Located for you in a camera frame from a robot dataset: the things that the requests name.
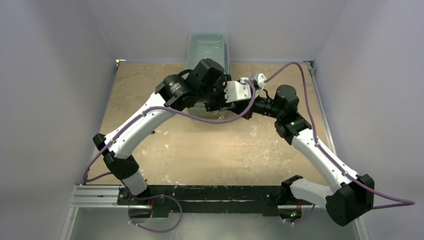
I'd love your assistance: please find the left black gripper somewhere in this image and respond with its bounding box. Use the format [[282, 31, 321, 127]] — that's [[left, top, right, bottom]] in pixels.
[[197, 74, 235, 110]]

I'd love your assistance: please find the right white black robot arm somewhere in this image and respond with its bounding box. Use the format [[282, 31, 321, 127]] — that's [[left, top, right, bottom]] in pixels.
[[224, 82, 375, 226]]

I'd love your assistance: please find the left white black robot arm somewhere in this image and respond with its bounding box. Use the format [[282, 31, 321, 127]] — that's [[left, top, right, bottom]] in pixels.
[[93, 58, 252, 205]]

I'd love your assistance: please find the clear plastic storage box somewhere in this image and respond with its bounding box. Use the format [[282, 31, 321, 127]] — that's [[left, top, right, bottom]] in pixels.
[[186, 33, 231, 120]]

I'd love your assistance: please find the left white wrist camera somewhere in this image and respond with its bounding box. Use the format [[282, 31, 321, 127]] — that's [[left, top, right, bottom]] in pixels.
[[224, 79, 256, 103]]

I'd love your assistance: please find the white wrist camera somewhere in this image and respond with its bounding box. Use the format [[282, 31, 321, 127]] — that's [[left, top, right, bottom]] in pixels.
[[224, 79, 256, 103], [249, 71, 267, 95]]

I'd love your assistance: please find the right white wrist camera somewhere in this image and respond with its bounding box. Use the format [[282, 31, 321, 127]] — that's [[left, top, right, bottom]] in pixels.
[[249, 71, 267, 95]]

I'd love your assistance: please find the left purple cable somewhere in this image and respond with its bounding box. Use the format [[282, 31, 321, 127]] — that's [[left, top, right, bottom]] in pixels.
[[82, 79, 258, 185]]

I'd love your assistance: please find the purple cable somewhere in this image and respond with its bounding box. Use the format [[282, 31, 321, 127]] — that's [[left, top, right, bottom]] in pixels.
[[82, 79, 258, 185], [263, 61, 416, 211]]

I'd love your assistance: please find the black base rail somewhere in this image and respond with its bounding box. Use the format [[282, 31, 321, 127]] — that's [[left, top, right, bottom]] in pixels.
[[117, 185, 310, 222]]

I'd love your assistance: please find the aluminium frame rail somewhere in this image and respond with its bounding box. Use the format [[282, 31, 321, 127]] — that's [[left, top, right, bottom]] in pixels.
[[70, 185, 120, 208]]

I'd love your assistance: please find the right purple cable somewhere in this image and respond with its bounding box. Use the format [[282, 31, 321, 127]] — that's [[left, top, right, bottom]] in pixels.
[[263, 61, 416, 211]]

